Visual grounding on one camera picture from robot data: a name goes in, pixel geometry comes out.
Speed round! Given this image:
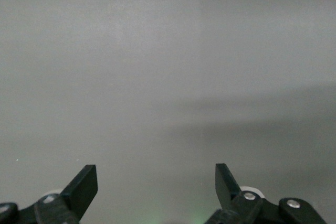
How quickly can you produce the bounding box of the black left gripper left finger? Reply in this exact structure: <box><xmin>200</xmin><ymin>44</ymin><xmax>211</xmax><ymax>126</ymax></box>
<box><xmin>0</xmin><ymin>164</ymin><xmax>99</xmax><ymax>224</ymax></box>

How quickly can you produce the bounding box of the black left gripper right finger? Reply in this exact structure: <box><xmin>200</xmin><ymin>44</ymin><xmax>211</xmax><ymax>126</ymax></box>
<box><xmin>206</xmin><ymin>163</ymin><xmax>328</xmax><ymax>224</ymax></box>

